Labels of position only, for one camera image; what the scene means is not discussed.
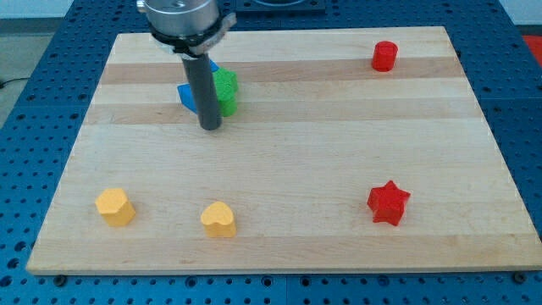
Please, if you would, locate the yellow hexagon block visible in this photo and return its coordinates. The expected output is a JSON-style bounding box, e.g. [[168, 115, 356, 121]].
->
[[95, 188, 136, 227]]

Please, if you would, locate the red cylinder block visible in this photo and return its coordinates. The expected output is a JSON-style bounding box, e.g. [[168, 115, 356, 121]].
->
[[372, 41, 398, 72]]

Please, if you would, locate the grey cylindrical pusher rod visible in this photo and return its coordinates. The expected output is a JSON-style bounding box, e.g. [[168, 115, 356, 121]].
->
[[180, 53, 222, 130]]

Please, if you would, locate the yellow heart block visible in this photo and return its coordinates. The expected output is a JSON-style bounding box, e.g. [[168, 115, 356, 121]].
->
[[200, 202, 237, 238]]

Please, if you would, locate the wooden board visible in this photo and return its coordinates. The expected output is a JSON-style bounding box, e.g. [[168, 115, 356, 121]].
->
[[26, 26, 541, 275]]

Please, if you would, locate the green block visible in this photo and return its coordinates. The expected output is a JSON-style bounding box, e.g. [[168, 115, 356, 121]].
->
[[213, 68, 238, 117]]

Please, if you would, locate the blue block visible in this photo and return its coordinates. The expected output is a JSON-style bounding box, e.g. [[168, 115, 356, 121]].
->
[[177, 58, 218, 114]]

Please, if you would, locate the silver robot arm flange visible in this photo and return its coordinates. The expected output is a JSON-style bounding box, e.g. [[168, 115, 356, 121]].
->
[[136, 0, 237, 57]]

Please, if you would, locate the red star block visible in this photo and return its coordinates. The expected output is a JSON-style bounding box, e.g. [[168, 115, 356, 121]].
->
[[367, 180, 411, 226]]

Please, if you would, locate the black cable on floor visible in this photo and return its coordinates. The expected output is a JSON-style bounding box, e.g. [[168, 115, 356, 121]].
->
[[0, 76, 29, 90]]

